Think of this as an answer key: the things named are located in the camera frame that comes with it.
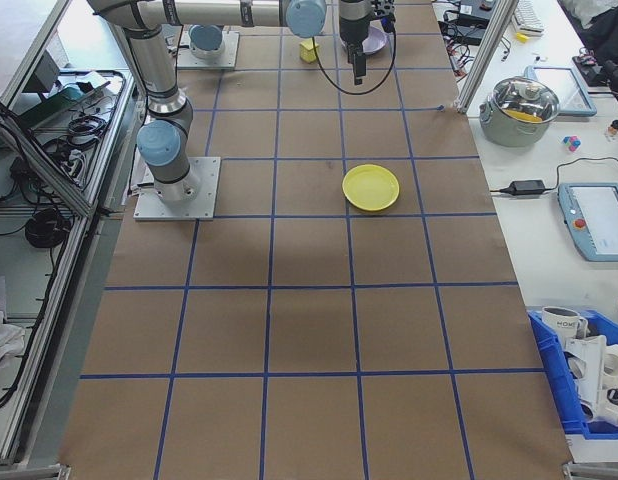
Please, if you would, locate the white PVC pipe fitting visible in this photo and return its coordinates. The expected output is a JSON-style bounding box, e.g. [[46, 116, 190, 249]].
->
[[563, 333, 618, 401], [586, 394, 618, 435]]

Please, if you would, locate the black adapter cable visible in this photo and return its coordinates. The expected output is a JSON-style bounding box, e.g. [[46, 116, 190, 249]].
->
[[542, 156, 618, 193]]

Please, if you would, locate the aluminium profile post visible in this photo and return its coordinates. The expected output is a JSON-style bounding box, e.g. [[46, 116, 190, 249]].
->
[[456, 0, 520, 115]]

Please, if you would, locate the purple plastic plate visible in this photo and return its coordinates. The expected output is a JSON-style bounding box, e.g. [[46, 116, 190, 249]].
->
[[341, 24, 392, 56]]

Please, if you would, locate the white cloth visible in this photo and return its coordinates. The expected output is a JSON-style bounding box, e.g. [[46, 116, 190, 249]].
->
[[0, 277, 28, 386]]

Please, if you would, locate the black box with white label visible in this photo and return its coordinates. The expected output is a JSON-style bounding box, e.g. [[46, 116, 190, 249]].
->
[[456, 0, 488, 22]]

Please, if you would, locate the black coiled cable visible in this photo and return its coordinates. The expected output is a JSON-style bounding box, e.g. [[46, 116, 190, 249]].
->
[[24, 207, 65, 249]]

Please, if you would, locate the grey power supply box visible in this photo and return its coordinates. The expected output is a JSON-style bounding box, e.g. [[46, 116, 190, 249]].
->
[[21, 49, 63, 94]]

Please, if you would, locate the green circuit board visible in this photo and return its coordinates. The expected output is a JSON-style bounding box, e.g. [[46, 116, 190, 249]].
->
[[26, 82, 113, 121]]

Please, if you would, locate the grey metal cooking pot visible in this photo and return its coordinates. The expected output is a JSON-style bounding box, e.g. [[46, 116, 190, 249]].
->
[[478, 76, 561, 148]]

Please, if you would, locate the yellow plastic plate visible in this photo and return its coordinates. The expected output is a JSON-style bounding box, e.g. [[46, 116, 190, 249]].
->
[[341, 164, 401, 214]]

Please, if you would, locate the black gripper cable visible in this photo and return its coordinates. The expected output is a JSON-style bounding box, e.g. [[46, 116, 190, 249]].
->
[[313, 19, 398, 95]]

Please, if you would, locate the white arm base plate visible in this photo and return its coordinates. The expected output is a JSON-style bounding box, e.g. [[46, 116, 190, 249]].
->
[[175, 32, 240, 71], [133, 156, 223, 222]]

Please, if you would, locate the black fabric bag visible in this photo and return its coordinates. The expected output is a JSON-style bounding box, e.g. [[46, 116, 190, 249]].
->
[[578, 0, 618, 96]]

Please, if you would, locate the black cable bundle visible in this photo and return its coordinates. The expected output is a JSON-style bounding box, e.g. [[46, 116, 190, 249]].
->
[[63, 114, 115, 151]]

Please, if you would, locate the blue plastic bin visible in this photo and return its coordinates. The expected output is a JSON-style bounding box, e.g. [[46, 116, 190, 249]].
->
[[527, 308, 618, 441]]

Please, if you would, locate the black power adapter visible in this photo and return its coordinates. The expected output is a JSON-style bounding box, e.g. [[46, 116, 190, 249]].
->
[[508, 179, 547, 196], [458, 23, 490, 44]]

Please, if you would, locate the V-shaped metal bar frame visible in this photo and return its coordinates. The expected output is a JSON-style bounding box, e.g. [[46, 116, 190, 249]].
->
[[0, 0, 140, 469]]

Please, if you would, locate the white printed mug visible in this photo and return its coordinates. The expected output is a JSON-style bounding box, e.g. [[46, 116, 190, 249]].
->
[[540, 305, 589, 343]]

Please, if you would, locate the white keyboard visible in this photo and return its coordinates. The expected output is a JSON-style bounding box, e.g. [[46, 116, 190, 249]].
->
[[511, 0, 545, 37]]

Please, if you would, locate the glass pot lid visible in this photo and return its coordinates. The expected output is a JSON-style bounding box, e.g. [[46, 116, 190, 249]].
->
[[491, 76, 560, 124]]

